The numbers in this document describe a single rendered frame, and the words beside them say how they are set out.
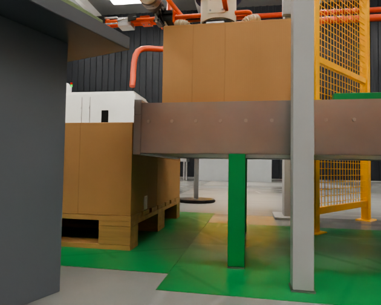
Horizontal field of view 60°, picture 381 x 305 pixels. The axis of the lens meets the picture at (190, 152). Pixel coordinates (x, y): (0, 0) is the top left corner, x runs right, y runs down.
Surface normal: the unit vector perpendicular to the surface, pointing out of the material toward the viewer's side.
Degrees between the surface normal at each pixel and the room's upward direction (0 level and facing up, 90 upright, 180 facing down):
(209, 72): 90
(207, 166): 90
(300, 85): 90
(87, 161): 90
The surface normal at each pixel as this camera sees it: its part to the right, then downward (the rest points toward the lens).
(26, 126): 0.88, 0.00
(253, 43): -0.17, -0.04
